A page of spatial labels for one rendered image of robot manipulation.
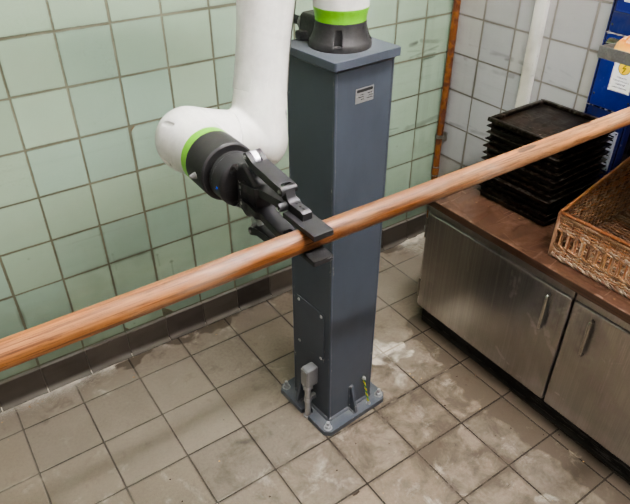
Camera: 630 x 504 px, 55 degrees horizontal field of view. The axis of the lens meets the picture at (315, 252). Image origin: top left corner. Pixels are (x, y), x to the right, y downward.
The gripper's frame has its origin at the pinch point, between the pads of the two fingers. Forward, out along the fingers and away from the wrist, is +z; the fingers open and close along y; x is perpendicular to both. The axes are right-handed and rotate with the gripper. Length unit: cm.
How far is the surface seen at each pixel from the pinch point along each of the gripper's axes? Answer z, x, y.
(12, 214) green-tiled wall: -123, 22, 52
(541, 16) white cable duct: -82, -153, 12
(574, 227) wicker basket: -23, -105, 49
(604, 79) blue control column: -52, -152, 25
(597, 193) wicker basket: -28, -122, 46
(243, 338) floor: -105, -41, 120
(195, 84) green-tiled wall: -124, -41, 25
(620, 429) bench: 10, -101, 99
